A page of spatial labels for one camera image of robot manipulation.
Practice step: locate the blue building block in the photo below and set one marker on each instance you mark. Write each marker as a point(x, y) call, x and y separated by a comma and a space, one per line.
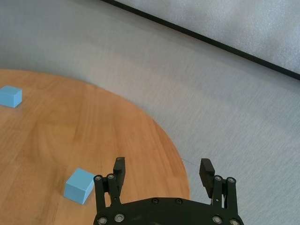
point(10, 96)
point(79, 186)

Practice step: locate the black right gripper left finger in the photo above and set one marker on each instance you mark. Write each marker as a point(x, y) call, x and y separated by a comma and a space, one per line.
point(119, 173)

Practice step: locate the black wall trim strip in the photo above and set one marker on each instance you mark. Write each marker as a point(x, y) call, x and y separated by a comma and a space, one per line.
point(201, 37)

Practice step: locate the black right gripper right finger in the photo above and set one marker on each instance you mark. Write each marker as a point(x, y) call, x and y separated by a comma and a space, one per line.
point(206, 173)

